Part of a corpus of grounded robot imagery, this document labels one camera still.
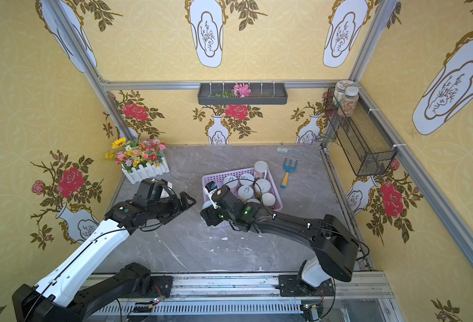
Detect blue yellow label can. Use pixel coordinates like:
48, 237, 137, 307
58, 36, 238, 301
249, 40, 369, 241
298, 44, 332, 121
254, 160, 269, 179

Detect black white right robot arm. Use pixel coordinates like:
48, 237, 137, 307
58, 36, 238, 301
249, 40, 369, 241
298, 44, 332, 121
201, 182, 359, 287

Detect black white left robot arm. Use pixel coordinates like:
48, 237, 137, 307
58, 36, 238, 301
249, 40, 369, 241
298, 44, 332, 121
12, 179, 196, 321

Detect purple perforated plastic basket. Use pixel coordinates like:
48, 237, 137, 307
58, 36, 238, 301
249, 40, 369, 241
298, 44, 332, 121
203, 168, 290, 233

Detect flowers in white fence planter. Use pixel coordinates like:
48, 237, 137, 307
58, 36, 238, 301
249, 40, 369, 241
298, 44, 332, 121
104, 138, 170, 184

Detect blue yellow garden fork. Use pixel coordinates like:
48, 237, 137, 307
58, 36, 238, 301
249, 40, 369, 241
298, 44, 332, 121
281, 158, 298, 189

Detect pink flower on shelf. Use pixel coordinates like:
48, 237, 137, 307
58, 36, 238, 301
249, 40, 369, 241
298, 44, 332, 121
232, 83, 252, 97

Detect aluminium back crossbar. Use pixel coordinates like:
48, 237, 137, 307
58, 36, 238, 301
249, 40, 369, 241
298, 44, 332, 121
101, 79, 350, 91

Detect jar with white lid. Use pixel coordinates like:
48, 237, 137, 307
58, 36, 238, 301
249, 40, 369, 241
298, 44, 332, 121
338, 86, 359, 117

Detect jar with patterned lid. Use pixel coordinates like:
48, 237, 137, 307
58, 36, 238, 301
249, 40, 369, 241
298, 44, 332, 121
333, 80, 356, 105

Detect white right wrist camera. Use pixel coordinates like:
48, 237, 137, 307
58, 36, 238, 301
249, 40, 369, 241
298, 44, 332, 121
203, 181, 219, 209

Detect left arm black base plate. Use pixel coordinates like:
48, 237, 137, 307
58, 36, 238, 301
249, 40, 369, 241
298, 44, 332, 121
141, 275, 173, 299

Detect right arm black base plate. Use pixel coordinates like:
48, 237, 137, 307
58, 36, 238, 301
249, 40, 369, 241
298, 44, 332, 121
276, 275, 335, 297

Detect dark grey wall shelf tray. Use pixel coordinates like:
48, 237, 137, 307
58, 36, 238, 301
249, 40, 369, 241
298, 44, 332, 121
197, 81, 289, 105

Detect black wire mesh basket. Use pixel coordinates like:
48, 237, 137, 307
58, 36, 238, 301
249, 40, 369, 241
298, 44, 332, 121
326, 89, 397, 177

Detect aluminium front rail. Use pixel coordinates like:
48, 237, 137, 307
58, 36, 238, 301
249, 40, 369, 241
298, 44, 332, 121
152, 271, 394, 301

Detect aluminium frame post left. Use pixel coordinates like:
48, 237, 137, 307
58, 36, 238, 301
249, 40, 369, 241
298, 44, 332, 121
47, 1, 136, 139

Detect aluminium frame post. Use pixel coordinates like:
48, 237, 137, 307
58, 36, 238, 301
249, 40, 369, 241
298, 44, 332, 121
47, 1, 136, 139
320, 0, 400, 146

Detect aluminium frame post right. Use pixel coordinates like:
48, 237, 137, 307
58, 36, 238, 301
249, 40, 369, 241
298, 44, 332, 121
320, 0, 400, 146

